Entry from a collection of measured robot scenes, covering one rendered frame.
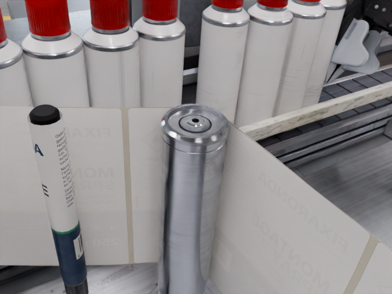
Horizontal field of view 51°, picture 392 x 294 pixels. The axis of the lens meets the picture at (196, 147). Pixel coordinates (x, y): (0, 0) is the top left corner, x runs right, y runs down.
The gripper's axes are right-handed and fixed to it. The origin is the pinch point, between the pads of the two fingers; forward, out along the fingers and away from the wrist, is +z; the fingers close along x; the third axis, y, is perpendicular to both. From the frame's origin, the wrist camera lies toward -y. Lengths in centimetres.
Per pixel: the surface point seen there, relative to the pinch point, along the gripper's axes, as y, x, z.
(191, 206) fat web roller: 21.1, -35.4, 10.4
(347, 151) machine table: 6.7, 6.4, 8.4
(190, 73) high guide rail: -3.0, -19.9, 8.2
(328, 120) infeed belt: 4.0, 1.2, 5.6
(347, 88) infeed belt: -1.6, 9.9, 0.6
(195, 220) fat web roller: 21.2, -34.5, 11.3
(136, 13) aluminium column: -11.8, -24.8, 5.5
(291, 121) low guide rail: 4.9, -7.8, 7.4
